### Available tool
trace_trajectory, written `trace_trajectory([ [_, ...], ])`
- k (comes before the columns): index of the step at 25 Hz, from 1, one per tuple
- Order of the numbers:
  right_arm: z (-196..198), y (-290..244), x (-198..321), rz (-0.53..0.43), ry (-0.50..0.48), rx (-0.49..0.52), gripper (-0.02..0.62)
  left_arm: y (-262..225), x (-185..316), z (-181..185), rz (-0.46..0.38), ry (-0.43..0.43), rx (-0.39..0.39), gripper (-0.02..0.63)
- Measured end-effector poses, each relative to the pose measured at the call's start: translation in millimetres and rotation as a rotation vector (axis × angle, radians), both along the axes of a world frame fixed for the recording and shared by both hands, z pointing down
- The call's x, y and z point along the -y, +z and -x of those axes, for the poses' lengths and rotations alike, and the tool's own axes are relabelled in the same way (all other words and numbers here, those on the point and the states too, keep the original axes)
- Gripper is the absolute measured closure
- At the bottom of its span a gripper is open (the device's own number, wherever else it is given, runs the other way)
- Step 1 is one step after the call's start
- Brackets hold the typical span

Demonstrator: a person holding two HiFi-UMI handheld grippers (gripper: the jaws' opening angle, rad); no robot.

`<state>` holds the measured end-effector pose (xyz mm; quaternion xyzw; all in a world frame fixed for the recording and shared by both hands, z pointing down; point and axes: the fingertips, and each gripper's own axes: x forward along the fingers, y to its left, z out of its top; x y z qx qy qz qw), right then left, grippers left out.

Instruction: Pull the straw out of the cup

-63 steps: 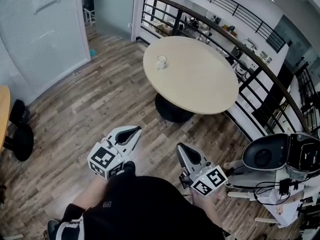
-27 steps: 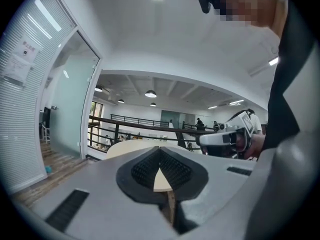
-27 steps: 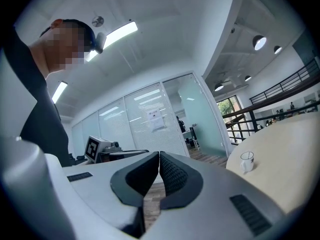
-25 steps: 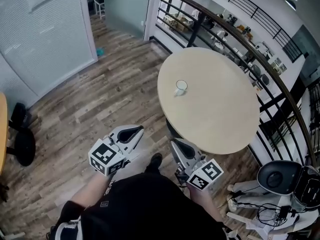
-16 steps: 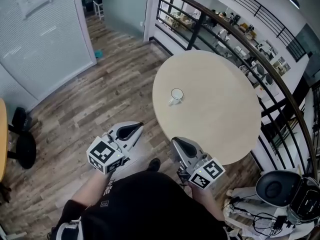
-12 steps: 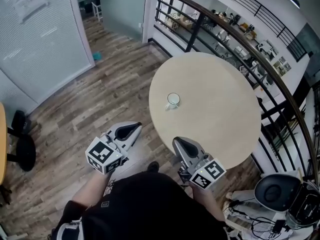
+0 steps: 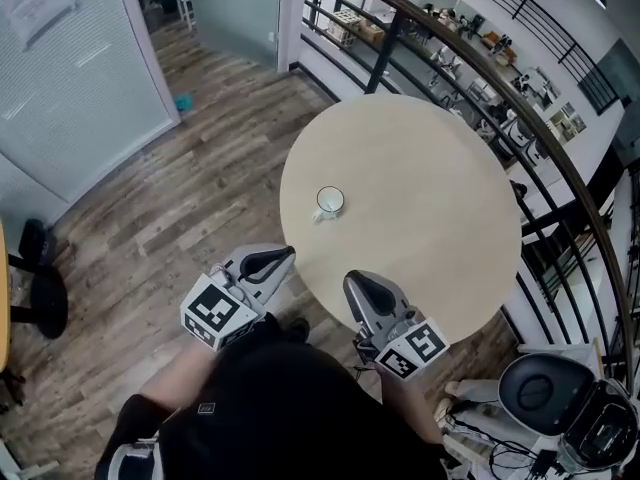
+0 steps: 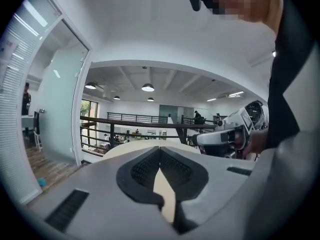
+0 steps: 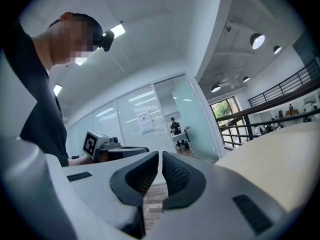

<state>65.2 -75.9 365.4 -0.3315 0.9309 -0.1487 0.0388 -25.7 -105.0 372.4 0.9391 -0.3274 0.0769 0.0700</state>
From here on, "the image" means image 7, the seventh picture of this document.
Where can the white paper sign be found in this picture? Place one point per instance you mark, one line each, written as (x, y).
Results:
(40, 8)

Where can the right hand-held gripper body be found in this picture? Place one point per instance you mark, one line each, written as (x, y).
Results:
(395, 335)

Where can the person's right forearm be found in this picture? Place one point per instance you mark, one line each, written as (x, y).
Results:
(406, 404)

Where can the white chair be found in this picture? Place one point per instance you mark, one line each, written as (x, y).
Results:
(186, 10)

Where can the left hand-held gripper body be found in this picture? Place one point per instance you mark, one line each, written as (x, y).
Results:
(227, 300)

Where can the frosted glass partition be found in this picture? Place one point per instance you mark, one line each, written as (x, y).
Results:
(75, 98)

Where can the yellow table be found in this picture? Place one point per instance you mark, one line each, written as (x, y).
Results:
(3, 293)

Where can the person's black shirt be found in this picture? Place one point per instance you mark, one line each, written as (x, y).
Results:
(225, 435)

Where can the person's black shoe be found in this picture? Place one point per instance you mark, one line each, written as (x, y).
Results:
(298, 329)

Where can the black railing with wooden handrail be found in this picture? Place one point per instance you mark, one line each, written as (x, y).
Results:
(383, 53)

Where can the black device with screen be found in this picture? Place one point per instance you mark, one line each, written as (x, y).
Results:
(602, 430)

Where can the person's left forearm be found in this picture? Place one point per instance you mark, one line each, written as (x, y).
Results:
(175, 373)

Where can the wooden crate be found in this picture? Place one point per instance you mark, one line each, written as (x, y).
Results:
(345, 24)

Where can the black metal balcony railing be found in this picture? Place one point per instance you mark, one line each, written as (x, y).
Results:
(597, 90)

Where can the black stool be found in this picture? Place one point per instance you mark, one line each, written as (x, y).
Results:
(47, 298)

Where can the white cup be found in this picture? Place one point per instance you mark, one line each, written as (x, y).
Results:
(334, 208)

